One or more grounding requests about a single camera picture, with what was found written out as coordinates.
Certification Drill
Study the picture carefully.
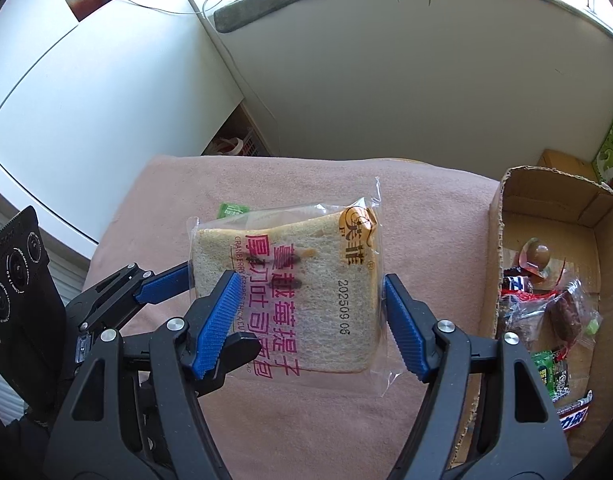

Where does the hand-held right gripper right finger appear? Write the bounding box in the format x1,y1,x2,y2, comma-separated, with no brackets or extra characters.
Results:
383,273,572,480

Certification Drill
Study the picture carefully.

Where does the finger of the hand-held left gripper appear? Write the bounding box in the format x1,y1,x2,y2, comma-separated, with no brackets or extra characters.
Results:
64,261,193,333

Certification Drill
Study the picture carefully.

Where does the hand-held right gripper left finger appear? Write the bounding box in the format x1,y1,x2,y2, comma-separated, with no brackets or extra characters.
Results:
45,270,260,480

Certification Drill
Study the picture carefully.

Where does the bread slice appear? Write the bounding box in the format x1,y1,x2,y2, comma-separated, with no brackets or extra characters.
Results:
186,176,402,399

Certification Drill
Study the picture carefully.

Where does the chocolate muffin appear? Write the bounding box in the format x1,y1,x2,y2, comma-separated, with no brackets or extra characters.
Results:
499,280,600,358

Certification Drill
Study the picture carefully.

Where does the brown cardboard box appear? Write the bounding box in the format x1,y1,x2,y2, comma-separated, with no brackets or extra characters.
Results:
451,166,613,466

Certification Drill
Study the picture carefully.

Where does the pink blanket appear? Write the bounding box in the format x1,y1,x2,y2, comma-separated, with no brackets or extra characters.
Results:
81,154,502,480

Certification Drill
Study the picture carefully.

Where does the bright green snack packet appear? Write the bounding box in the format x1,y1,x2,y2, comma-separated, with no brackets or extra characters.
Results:
217,201,251,219

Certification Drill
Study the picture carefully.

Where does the dark green snack packet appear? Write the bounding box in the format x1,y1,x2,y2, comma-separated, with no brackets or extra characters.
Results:
531,350,556,395

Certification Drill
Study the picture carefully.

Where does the clear jelly cup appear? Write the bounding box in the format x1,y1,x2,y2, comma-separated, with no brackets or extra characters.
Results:
518,239,553,281

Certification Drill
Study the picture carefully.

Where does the white plastic basket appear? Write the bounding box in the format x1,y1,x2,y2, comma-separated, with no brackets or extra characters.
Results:
235,129,261,157

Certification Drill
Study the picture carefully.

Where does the white cabinet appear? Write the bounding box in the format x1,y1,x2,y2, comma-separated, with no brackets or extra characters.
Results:
0,0,248,261

